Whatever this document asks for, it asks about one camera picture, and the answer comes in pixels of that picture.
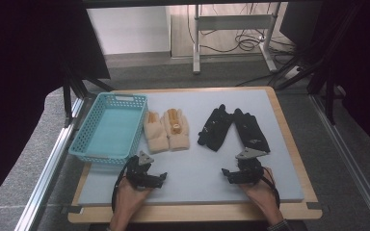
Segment black curtain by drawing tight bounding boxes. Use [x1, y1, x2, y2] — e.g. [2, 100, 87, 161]
[0, 0, 111, 217]
[314, 0, 370, 159]

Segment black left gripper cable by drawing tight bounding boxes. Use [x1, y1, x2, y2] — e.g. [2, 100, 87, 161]
[110, 156, 135, 215]

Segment person's left hand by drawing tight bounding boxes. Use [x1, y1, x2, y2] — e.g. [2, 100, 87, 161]
[113, 175, 152, 222]

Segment aluminium rail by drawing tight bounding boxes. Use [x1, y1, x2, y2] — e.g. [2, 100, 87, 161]
[13, 96, 90, 231]
[308, 93, 370, 231]

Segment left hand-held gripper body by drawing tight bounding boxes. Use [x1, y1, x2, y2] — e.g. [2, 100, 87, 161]
[125, 150, 157, 191]

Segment beige fluffy glove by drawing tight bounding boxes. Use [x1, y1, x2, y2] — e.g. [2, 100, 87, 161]
[143, 110, 170, 154]
[161, 108, 191, 152]

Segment person's right hand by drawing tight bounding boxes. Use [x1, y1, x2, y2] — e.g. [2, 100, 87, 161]
[238, 166, 281, 223]

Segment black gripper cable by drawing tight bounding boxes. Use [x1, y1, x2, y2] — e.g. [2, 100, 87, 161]
[259, 166, 281, 210]
[110, 156, 135, 215]

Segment bundle of black floor cables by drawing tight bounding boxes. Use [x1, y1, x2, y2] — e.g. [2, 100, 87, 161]
[186, 3, 298, 65]

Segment black glove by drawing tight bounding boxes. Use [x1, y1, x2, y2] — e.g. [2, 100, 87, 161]
[232, 108, 272, 154]
[197, 103, 234, 153]

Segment white power strip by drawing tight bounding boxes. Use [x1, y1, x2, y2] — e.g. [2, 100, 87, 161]
[282, 64, 302, 80]

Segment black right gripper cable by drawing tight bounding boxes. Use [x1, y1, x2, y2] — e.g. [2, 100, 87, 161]
[259, 166, 281, 210]

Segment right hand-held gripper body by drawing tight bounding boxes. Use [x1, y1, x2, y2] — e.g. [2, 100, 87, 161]
[235, 146, 268, 185]

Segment black stand legs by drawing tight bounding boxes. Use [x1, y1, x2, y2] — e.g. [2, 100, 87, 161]
[62, 64, 116, 128]
[274, 0, 348, 127]

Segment light blue plastic basket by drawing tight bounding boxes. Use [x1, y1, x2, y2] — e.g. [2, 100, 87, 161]
[67, 91, 149, 167]

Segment white metal desk frame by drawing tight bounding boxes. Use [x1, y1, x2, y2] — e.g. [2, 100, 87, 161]
[192, 3, 279, 76]

